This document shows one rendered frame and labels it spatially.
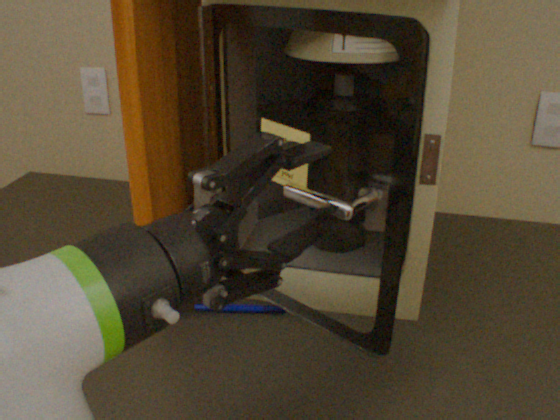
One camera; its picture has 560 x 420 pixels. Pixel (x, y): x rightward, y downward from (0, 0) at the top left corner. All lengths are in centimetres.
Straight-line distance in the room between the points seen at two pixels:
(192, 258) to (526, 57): 86
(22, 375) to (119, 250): 11
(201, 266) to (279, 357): 34
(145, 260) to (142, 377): 35
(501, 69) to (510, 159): 19
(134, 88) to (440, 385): 54
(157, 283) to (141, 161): 32
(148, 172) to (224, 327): 26
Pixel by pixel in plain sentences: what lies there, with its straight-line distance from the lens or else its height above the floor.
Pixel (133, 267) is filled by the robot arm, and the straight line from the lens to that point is 38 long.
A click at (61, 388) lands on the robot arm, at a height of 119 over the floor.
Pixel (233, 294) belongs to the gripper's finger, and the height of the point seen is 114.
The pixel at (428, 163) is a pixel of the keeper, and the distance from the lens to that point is 69.
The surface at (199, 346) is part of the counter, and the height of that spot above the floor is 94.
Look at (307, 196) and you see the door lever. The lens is 54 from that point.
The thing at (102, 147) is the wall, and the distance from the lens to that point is 136.
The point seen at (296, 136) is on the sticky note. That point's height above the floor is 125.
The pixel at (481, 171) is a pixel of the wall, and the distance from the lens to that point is 116.
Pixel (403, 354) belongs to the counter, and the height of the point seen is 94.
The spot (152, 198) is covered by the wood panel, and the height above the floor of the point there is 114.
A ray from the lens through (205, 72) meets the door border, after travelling 69.
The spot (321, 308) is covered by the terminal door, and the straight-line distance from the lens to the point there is 67.
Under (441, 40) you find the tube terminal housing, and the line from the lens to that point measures 65.
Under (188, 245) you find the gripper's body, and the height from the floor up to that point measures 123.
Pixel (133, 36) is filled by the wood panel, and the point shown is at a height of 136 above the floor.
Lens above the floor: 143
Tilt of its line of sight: 25 degrees down
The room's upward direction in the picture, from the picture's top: straight up
